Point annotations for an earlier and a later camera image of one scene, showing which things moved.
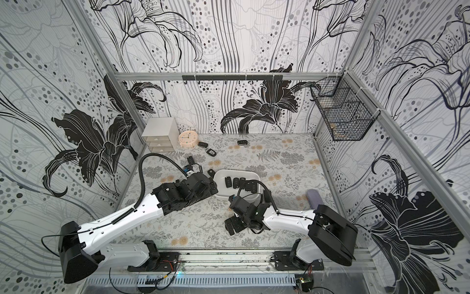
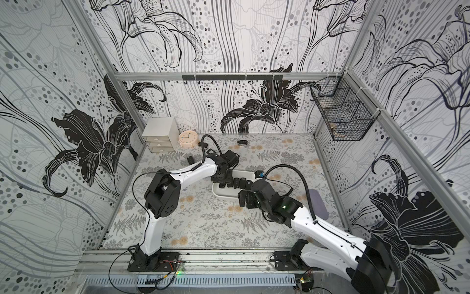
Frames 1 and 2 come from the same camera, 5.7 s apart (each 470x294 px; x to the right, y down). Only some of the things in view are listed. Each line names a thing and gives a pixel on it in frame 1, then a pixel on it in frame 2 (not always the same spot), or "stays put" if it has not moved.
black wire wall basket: (349, 114) stays put
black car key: (190, 160) stays put
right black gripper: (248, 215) to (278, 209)
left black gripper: (207, 192) to (226, 179)
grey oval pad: (314, 198) stays put
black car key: (242, 181) stays put
